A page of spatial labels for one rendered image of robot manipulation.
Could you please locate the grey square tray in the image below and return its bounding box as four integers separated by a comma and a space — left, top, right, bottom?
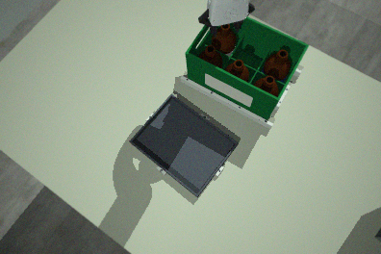
130, 94, 239, 197

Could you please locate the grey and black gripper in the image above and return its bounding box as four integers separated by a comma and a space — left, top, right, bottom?
198, 0, 255, 38

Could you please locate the green plastic crate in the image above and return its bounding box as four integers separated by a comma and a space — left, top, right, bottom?
186, 17, 309, 120

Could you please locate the brown glass bottle with white label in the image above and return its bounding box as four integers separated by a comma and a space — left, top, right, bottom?
212, 24, 237, 57

